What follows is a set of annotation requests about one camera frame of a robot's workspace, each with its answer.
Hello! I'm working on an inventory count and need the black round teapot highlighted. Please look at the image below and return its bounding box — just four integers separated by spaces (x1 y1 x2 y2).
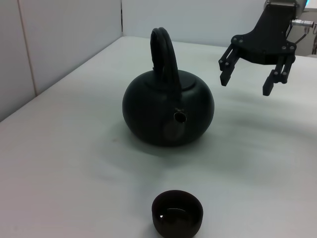
122 27 215 148

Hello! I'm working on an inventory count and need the silver right gripper cable connector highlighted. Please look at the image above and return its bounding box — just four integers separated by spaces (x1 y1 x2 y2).
290 19 316 42

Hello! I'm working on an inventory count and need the dark brown teacup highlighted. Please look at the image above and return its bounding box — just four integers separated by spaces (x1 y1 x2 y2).
151 189 204 238

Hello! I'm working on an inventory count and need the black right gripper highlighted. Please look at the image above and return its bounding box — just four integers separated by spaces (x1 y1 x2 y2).
218 2 297 96

